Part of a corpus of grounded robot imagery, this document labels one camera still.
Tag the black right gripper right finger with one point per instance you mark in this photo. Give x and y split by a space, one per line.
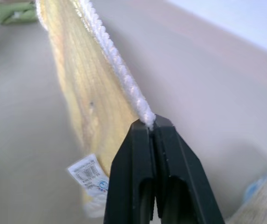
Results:
182 172

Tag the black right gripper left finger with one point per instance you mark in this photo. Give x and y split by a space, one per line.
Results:
131 168

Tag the pale yellow white-edged towel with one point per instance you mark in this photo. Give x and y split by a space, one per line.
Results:
84 81

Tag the green cloth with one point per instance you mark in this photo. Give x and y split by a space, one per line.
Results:
7 14

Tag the blue and beige cloth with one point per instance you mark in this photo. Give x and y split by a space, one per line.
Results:
263 193

